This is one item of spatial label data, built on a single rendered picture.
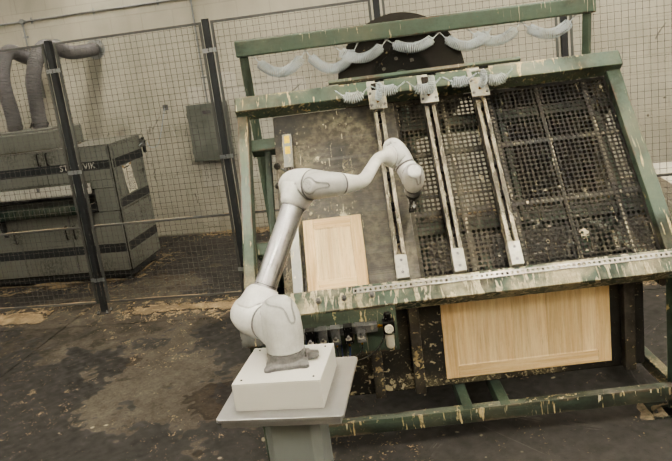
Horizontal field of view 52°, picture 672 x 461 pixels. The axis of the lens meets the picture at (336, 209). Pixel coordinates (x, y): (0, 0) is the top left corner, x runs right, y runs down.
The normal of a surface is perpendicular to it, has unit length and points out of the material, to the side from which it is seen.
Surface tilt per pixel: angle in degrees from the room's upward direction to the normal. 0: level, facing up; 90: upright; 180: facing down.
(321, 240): 51
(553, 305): 90
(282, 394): 90
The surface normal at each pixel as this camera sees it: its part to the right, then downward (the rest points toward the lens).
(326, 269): -0.07, -0.43
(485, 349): 0.00, 0.22
